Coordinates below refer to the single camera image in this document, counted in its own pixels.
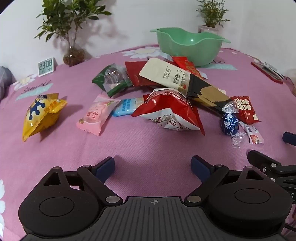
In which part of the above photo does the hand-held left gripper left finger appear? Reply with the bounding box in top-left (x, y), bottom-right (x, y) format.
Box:
top-left (43, 156), bottom-right (123, 206)

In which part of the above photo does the light blue snack packet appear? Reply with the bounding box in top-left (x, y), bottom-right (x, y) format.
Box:
top-left (111, 97), bottom-right (145, 117)

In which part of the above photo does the pink floral tablecloth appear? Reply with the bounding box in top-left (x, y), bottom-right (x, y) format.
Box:
top-left (0, 45), bottom-right (296, 241)

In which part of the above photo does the dark red snack packet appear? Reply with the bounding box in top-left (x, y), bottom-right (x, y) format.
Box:
top-left (124, 61), bottom-right (167, 92)

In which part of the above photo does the green plastic bowl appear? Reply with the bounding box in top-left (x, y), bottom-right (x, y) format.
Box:
top-left (150, 27), bottom-right (231, 68)

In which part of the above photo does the leafy plant in glass vase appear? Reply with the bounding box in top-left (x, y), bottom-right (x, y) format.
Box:
top-left (35, 0), bottom-right (112, 67)

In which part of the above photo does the pink snack packet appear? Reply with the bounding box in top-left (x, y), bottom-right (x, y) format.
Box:
top-left (76, 94), bottom-right (122, 136)

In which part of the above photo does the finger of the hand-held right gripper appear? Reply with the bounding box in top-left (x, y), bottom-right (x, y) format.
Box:
top-left (247, 149), bottom-right (296, 178)
top-left (282, 131), bottom-right (296, 147)

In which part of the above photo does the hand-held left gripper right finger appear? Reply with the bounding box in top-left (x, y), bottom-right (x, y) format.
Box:
top-left (184, 156), bottom-right (264, 206)

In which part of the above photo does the green packet with clear window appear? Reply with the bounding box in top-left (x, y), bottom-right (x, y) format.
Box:
top-left (92, 63), bottom-right (133, 98)

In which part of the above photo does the cream and black long packet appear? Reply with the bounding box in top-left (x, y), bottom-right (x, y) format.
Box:
top-left (139, 57), bottom-right (232, 114)

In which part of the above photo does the small silver object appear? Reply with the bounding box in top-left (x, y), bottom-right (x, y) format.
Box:
top-left (261, 61), bottom-right (284, 79)

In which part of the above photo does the small plant in white pot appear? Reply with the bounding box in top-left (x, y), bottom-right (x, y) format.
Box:
top-left (196, 0), bottom-right (232, 34)

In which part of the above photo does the red packet with gold print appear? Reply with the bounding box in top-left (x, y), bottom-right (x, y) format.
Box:
top-left (172, 56), bottom-right (208, 80)

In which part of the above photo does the yellow snack bag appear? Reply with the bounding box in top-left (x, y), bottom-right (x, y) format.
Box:
top-left (22, 93), bottom-right (68, 142)

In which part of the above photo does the grey cloth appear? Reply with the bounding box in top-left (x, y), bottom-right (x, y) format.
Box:
top-left (0, 66), bottom-right (14, 100)

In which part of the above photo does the red and white chip bag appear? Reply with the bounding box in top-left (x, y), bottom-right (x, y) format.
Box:
top-left (132, 88), bottom-right (206, 136)

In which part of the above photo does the small red packet white print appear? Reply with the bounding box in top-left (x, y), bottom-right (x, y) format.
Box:
top-left (229, 96), bottom-right (260, 126)

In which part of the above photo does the blue foil chocolate ball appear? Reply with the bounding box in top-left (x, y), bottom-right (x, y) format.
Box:
top-left (220, 102), bottom-right (248, 146)

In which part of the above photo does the white digital clock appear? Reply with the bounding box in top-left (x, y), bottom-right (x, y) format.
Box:
top-left (38, 57), bottom-right (56, 77)

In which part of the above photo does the small white strawberry candy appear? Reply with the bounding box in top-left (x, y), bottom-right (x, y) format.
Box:
top-left (239, 122), bottom-right (264, 144)

